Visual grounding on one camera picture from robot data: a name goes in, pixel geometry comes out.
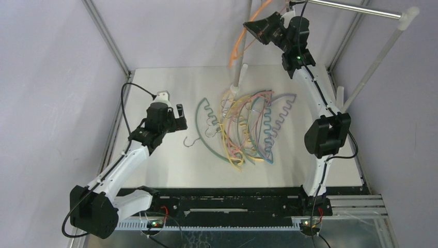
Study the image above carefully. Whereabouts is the left aluminium frame profile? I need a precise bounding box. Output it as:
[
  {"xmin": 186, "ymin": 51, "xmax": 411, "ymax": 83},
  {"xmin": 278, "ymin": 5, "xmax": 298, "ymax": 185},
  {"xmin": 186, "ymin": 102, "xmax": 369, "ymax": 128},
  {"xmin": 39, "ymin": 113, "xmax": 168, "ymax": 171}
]
[{"xmin": 67, "ymin": 0, "xmax": 135, "ymax": 248}]

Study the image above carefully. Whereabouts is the purple plastic hanger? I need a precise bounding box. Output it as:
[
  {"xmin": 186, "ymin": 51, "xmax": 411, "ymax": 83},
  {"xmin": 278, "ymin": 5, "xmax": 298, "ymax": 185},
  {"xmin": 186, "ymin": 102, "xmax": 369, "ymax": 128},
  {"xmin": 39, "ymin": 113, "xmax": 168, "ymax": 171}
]
[{"xmin": 270, "ymin": 93, "xmax": 297, "ymax": 148}]

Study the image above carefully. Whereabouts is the small circuit board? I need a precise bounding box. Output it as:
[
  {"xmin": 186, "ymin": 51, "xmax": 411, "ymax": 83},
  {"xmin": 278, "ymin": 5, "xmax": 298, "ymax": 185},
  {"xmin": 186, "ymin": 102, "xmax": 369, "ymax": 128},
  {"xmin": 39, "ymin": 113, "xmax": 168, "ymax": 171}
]
[
  {"xmin": 146, "ymin": 220, "xmax": 165, "ymax": 229},
  {"xmin": 300, "ymin": 221, "xmax": 315, "ymax": 229}
]

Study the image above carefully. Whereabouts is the pink plastic hanger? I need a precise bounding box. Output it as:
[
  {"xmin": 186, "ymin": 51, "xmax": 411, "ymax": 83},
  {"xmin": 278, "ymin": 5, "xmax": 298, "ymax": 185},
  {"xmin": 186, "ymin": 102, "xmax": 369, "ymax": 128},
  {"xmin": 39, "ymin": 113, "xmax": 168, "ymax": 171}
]
[{"xmin": 221, "ymin": 90, "xmax": 274, "ymax": 166}]

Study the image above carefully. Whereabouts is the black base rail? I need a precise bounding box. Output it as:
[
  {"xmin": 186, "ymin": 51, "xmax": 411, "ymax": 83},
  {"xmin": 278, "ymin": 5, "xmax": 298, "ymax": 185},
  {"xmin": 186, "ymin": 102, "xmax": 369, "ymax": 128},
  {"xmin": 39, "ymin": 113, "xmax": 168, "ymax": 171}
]
[{"xmin": 116, "ymin": 186, "xmax": 371, "ymax": 228}]

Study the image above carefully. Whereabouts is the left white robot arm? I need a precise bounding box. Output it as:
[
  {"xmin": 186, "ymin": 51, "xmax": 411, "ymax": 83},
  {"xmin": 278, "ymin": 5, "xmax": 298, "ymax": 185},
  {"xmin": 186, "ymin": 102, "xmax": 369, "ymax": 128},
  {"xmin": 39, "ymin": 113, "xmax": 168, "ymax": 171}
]
[{"xmin": 61, "ymin": 102, "xmax": 187, "ymax": 239}]

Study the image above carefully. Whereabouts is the white clothes rack left post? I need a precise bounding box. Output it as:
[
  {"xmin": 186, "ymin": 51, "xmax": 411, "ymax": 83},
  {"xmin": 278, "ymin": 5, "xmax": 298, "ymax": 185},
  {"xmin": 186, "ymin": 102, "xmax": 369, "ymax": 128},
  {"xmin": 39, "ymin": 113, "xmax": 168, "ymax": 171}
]
[{"xmin": 230, "ymin": 0, "xmax": 253, "ymax": 97}]

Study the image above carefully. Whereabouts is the white slotted cable duct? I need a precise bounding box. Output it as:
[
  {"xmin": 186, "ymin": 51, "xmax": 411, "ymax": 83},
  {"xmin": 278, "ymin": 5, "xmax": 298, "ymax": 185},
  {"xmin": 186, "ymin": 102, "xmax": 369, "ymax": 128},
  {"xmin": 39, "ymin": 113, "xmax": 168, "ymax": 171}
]
[{"xmin": 115, "ymin": 218, "xmax": 302, "ymax": 231}]

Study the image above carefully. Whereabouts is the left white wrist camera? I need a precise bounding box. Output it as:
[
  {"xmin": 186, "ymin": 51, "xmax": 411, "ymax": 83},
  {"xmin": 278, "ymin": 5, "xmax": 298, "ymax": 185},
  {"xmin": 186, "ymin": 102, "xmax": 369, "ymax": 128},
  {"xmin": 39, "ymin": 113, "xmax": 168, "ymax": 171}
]
[{"xmin": 153, "ymin": 90, "xmax": 171, "ymax": 107}]

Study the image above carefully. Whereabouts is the chrome clothes rack bar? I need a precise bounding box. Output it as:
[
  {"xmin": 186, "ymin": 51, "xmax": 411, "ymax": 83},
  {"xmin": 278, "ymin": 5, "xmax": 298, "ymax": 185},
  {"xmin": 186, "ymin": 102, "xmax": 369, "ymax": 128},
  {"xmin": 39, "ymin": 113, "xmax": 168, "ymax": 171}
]
[{"xmin": 308, "ymin": 0, "xmax": 403, "ymax": 20}]

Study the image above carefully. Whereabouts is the orange plastic hanger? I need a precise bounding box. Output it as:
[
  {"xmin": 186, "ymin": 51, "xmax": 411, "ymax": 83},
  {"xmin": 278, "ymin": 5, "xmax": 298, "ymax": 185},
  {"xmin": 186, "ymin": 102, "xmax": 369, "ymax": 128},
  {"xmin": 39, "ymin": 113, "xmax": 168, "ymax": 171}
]
[{"xmin": 227, "ymin": 1, "xmax": 287, "ymax": 68}]

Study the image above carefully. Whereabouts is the aluminium frame profile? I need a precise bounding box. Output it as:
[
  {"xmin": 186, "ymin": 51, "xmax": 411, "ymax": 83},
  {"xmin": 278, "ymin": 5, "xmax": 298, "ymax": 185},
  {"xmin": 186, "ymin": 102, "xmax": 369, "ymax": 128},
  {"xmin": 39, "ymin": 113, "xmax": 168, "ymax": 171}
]
[
  {"xmin": 326, "ymin": 0, "xmax": 399, "ymax": 248},
  {"xmin": 67, "ymin": 0, "xmax": 135, "ymax": 248}
]

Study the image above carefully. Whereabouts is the teal plastic hanger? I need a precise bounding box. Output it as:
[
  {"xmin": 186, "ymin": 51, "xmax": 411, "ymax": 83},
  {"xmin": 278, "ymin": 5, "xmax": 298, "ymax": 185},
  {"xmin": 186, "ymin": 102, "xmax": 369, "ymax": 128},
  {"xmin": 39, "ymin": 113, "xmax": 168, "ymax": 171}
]
[{"xmin": 255, "ymin": 99, "xmax": 274, "ymax": 164}]

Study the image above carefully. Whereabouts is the right aluminium frame profile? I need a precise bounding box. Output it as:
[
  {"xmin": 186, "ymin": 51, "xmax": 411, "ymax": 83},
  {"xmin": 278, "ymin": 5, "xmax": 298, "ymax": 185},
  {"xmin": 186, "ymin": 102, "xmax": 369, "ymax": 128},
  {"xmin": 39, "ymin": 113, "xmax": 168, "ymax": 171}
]
[{"xmin": 326, "ymin": 0, "xmax": 399, "ymax": 248}]

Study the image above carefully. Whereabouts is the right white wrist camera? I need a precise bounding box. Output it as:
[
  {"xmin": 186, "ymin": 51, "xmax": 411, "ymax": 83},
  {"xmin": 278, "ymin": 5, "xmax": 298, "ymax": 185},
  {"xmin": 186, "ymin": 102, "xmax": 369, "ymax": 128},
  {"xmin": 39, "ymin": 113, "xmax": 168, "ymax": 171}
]
[{"xmin": 282, "ymin": 0, "xmax": 296, "ymax": 22}]

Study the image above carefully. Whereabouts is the light green plastic hanger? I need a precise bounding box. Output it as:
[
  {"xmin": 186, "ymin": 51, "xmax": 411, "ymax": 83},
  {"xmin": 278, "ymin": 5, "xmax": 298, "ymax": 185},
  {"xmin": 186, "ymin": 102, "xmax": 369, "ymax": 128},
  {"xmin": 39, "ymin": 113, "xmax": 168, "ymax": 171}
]
[{"xmin": 237, "ymin": 98, "xmax": 255, "ymax": 165}]

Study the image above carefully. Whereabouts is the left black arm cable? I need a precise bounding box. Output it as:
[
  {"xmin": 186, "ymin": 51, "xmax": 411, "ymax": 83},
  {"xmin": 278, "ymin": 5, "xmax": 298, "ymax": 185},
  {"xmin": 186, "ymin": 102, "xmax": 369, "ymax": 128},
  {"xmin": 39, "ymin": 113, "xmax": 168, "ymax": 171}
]
[{"xmin": 61, "ymin": 83, "xmax": 159, "ymax": 239}]

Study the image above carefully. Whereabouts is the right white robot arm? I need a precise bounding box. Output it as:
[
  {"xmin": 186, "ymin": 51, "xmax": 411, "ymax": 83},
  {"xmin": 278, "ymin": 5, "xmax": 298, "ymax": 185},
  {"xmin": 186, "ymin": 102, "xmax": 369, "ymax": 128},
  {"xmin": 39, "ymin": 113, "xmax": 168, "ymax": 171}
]
[{"xmin": 243, "ymin": 12, "xmax": 351, "ymax": 215}]

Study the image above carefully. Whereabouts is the pale yellow plastic hanger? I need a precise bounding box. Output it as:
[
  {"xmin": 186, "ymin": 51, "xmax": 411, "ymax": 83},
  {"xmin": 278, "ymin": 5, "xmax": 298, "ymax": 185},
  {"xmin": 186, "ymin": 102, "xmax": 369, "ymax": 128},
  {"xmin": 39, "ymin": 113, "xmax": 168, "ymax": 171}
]
[{"xmin": 217, "ymin": 90, "xmax": 238, "ymax": 125}]

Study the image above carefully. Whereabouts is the left small circuit board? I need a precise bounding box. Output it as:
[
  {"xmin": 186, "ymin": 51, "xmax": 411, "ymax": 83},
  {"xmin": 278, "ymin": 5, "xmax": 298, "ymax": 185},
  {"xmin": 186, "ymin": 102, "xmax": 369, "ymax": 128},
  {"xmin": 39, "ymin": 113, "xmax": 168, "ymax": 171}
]
[{"xmin": 146, "ymin": 220, "xmax": 165, "ymax": 229}]

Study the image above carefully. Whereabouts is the dark green plastic hanger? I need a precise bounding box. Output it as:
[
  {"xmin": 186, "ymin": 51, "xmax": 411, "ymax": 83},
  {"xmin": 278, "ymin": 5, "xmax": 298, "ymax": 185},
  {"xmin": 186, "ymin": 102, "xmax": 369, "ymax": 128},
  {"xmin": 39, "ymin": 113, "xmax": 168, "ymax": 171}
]
[{"xmin": 183, "ymin": 98, "xmax": 242, "ymax": 163}]

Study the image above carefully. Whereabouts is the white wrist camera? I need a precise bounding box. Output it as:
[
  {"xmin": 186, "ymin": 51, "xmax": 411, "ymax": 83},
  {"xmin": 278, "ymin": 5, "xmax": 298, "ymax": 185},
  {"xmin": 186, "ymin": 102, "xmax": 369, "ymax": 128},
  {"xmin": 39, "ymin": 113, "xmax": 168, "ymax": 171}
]
[
  {"xmin": 282, "ymin": 0, "xmax": 296, "ymax": 22},
  {"xmin": 153, "ymin": 90, "xmax": 171, "ymax": 107}
]

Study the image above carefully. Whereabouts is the right small circuit board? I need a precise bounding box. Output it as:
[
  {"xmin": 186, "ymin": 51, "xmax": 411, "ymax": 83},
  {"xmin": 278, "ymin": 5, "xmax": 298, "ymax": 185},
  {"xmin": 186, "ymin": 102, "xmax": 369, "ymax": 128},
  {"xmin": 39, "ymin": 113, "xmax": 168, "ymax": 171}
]
[{"xmin": 300, "ymin": 221, "xmax": 315, "ymax": 229}]

